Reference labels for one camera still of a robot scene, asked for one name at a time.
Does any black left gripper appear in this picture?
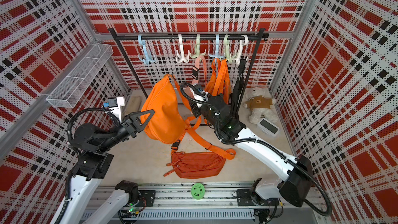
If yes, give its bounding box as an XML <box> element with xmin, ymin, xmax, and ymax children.
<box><xmin>98</xmin><ymin>109</ymin><xmax>153</xmax><ymax>153</ymax></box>

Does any orange bottom bag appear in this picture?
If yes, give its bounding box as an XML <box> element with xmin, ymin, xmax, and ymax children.
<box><xmin>141</xmin><ymin>74</ymin><xmax>236</xmax><ymax>160</ymax></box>

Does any orange sling bag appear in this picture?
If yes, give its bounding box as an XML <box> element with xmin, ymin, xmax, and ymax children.
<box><xmin>205</xmin><ymin>59</ymin><xmax>232</xmax><ymax>104</ymax></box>

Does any pink sling bag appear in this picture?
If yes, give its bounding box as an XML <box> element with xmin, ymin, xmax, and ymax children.
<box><xmin>192</xmin><ymin>55</ymin><xmax>207</xmax><ymax>86</ymax></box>

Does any dark rust orange bag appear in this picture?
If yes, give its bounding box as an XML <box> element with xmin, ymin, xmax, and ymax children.
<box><xmin>163</xmin><ymin>152</ymin><xmax>226</xmax><ymax>179</ymax></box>

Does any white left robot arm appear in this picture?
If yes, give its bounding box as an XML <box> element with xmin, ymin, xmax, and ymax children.
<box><xmin>51</xmin><ymin>99</ymin><xmax>155</xmax><ymax>224</ymax></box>

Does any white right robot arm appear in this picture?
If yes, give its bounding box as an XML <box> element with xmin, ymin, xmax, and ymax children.
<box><xmin>179</xmin><ymin>83</ymin><xmax>333</xmax><ymax>216</ymax></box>

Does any white hook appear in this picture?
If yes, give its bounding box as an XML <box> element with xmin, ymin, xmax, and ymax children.
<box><xmin>175</xmin><ymin>34</ymin><xmax>190</xmax><ymax>63</ymax></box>
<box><xmin>235</xmin><ymin>35</ymin><xmax>249</xmax><ymax>65</ymax></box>

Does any light blue hook far left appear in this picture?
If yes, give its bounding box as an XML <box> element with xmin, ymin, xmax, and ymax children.
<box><xmin>138</xmin><ymin>34</ymin><xmax>156</xmax><ymax>65</ymax></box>

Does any white hook far right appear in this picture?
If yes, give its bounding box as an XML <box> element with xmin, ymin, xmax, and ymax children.
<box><xmin>235</xmin><ymin>35</ymin><xmax>249</xmax><ymax>65</ymax></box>

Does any light green hook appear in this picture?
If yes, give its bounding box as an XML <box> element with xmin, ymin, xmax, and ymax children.
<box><xmin>190</xmin><ymin>34</ymin><xmax>206</xmax><ymax>59</ymax></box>

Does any pale green hook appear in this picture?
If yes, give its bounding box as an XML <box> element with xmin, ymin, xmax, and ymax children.
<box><xmin>223</xmin><ymin>34</ymin><xmax>235</xmax><ymax>63</ymax></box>

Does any beige glasses case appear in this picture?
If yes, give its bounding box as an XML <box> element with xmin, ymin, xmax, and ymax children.
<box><xmin>124</xmin><ymin>95</ymin><xmax>142</xmax><ymax>115</ymax></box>

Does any white teddy bear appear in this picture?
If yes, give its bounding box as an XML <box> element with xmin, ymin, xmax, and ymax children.
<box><xmin>243</xmin><ymin>88</ymin><xmax>278</xmax><ymax>124</ymax></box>

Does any white digital clock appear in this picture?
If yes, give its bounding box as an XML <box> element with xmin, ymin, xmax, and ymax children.
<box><xmin>257</xmin><ymin>118</ymin><xmax>279</xmax><ymax>136</ymax></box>

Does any green round disc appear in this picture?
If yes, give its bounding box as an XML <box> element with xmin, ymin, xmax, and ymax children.
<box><xmin>191</xmin><ymin>183</ymin><xmax>205</xmax><ymax>200</ymax></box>

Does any black metal clothes rack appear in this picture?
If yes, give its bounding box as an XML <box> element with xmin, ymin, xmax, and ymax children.
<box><xmin>108</xmin><ymin>28</ymin><xmax>269</xmax><ymax>118</ymax></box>

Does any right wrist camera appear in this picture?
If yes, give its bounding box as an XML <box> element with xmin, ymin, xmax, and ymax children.
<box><xmin>193</xmin><ymin>84</ymin><xmax>208</xmax><ymax>102</ymax></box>

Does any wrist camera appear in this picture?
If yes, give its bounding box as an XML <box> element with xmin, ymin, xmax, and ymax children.
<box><xmin>103</xmin><ymin>96</ymin><xmax>125</xmax><ymax>121</ymax></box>
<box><xmin>193</xmin><ymin>84</ymin><xmax>208</xmax><ymax>102</ymax></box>

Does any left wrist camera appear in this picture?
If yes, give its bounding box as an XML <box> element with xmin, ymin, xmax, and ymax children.
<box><xmin>103</xmin><ymin>96</ymin><xmax>125</xmax><ymax>121</ymax></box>

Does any white wire basket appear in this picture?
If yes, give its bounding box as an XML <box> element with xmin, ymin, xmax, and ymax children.
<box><xmin>47</xmin><ymin>44</ymin><xmax>113</xmax><ymax>108</ymax></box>

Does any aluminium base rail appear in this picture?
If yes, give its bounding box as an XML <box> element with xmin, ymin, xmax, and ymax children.
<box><xmin>106</xmin><ymin>182</ymin><xmax>327</xmax><ymax>224</ymax></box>

